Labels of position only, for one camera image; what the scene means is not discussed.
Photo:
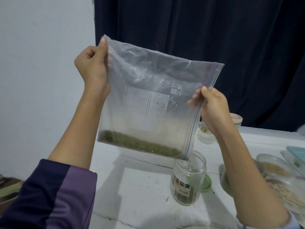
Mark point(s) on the person's left hand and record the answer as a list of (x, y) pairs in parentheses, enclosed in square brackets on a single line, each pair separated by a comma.
[(93, 69)]

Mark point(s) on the person's right hand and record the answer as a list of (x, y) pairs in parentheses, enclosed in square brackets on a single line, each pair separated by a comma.
[(214, 112)]

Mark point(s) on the transparent jar blue lid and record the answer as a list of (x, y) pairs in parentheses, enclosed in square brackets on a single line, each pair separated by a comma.
[(206, 133)]

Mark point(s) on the transparent jar pink lid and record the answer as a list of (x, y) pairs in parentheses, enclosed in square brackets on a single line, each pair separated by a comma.
[(237, 119)]

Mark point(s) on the clear bag with green beans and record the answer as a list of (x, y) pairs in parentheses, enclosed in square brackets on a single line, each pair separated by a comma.
[(157, 102)]

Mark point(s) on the green round lid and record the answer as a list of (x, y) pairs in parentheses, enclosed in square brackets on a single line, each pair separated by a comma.
[(206, 183)]

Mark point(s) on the transparent jar green lid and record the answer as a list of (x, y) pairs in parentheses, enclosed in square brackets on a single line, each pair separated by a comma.
[(187, 186)]

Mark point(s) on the pile of yellow soybeans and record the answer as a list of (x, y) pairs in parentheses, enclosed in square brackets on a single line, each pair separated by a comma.
[(274, 168)]

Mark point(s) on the pile of green beans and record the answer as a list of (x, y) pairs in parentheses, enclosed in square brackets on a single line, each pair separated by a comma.
[(138, 144)]

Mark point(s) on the person's right forearm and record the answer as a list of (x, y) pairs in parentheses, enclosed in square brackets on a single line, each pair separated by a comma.
[(252, 181)]

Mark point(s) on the person's left forearm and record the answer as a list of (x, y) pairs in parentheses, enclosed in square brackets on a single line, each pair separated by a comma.
[(76, 136)]

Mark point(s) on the dark navy curtain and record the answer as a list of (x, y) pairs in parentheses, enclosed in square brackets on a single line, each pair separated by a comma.
[(200, 40)]

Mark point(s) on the teal lidded plastic container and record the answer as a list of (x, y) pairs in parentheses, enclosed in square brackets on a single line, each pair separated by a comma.
[(298, 157)]

